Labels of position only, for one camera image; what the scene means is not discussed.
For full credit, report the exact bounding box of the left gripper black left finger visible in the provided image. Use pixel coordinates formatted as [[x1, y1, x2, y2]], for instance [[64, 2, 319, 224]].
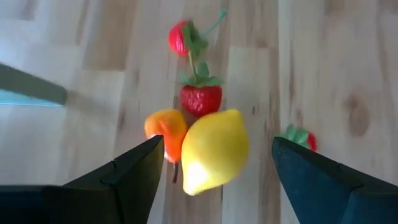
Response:
[[0, 134, 165, 224]]

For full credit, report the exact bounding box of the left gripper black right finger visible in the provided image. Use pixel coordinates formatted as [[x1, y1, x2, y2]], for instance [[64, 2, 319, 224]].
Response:
[[272, 136, 398, 224]]

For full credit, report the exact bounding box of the yellow toy lemon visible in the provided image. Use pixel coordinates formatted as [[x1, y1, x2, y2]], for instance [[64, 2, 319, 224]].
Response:
[[181, 108, 250, 196]]

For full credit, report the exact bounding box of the red toy strawberry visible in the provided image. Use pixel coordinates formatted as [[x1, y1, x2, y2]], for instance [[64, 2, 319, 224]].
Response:
[[168, 9, 228, 57], [275, 123, 318, 152], [179, 60, 224, 118]]

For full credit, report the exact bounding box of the orange toy pear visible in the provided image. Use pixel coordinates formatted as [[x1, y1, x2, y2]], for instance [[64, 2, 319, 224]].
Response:
[[144, 108, 189, 184]]

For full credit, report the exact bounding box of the green perforated metal riser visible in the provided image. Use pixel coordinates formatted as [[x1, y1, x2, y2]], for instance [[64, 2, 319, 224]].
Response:
[[0, 62, 68, 108]]

